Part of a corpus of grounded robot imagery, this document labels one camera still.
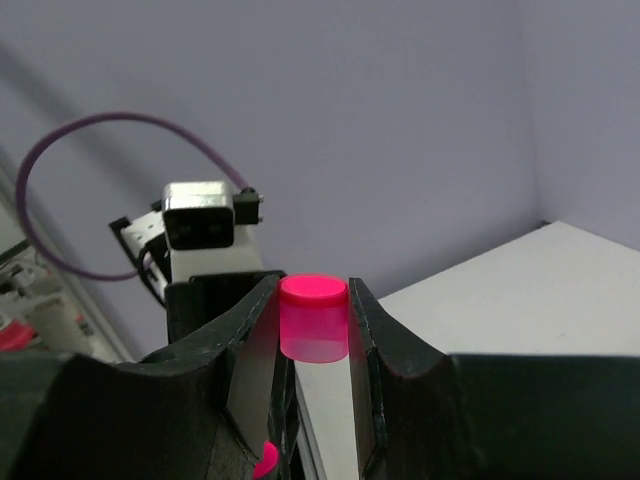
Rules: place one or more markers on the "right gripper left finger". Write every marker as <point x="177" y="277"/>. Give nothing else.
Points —
<point x="199" y="409"/>

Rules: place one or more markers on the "pink highlighter cap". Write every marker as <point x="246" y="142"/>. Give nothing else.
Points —
<point x="313" y="318"/>

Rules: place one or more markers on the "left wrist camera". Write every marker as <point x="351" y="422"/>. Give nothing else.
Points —
<point x="209" y="229"/>

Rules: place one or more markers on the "pink bottle of pens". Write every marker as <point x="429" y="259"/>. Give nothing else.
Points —
<point x="15" y="336"/>

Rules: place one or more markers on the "pink tip black highlighter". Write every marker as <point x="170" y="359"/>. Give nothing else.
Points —
<point x="268" y="463"/>

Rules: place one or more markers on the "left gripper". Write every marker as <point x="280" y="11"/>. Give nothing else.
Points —
<point x="193" y="304"/>

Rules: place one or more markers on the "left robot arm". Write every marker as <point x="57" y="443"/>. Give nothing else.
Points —
<point x="144" y="243"/>

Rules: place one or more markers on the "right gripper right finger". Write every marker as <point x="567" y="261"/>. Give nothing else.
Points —
<point x="420" y="413"/>

